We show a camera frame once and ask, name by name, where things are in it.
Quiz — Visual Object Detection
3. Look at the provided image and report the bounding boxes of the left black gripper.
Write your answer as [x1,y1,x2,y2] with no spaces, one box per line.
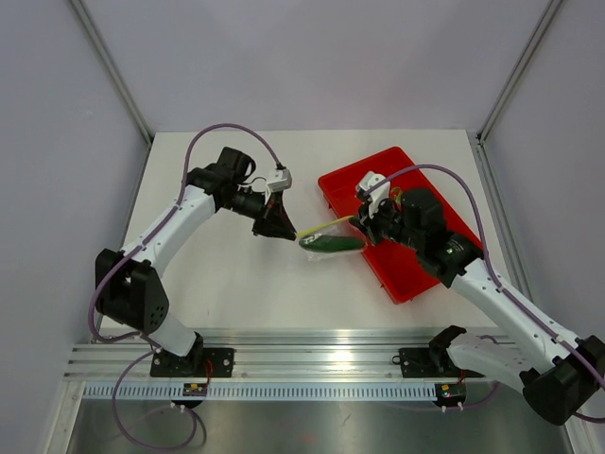
[223,187,296,241]

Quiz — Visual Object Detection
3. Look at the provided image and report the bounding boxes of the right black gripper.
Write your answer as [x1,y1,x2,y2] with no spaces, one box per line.
[352,194,424,252]

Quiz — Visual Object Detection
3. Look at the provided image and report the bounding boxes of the clear zip top bag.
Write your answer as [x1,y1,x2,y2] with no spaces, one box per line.
[296,216,367,261]

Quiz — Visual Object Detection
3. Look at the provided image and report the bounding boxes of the green cucumber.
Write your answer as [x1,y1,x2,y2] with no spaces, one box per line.
[299,234,366,253]

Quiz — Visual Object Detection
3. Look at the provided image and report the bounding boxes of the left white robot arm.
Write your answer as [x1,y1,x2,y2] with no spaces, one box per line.
[93,148,296,376]

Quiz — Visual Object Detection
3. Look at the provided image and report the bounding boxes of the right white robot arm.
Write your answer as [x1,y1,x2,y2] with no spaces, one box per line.
[352,187,604,426]

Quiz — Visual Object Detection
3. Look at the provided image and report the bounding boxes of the pink dragon fruit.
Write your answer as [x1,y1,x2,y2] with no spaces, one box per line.
[389,186,403,209]

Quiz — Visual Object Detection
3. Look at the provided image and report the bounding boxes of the red plastic tray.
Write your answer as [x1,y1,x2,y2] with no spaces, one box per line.
[318,147,483,304]

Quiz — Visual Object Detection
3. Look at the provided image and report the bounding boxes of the left small circuit board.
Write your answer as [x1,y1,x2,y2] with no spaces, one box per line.
[182,383,208,397]

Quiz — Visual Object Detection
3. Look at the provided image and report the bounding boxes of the small circuit board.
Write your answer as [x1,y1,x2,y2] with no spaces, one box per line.
[182,383,208,397]
[436,382,467,405]

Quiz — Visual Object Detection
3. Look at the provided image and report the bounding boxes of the right small circuit board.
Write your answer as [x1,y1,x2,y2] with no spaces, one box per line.
[436,382,467,405]

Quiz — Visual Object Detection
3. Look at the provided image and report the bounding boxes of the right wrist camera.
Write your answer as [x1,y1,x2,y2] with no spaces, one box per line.
[355,171,390,218]

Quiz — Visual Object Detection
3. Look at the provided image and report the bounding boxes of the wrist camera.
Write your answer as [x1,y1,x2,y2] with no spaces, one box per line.
[355,171,390,218]
[265,166,292,199]

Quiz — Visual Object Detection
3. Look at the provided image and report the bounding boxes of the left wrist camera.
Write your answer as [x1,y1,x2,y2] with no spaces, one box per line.
[265,166,292,199]

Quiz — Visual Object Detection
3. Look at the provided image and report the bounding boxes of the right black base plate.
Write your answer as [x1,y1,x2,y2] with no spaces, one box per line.
[391,346,484,379]

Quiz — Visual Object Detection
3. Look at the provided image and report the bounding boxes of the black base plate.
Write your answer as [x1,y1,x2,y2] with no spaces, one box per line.
[149,348,234,378]
[391,346,484,379]

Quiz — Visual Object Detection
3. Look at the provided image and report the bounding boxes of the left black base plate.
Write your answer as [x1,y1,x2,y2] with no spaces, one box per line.
[149,348,234,378]

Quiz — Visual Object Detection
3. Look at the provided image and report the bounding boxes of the right aluminium frame post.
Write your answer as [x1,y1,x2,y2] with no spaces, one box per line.
[476,0,566,146]

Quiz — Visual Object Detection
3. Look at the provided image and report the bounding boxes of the aluminium frame post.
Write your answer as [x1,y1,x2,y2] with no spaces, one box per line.
[476,0,566,146]
[66,0,155,150]

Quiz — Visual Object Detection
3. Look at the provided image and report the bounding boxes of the aluminium mounting rail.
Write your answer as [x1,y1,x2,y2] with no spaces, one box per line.
[62,328,521,383]

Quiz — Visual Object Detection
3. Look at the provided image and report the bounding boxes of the white slotted cable duct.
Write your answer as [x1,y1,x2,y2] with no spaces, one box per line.
[83,381,437,402]

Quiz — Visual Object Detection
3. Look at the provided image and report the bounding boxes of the left aluminium frame post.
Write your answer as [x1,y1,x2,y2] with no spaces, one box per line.
[66,0,155,150]

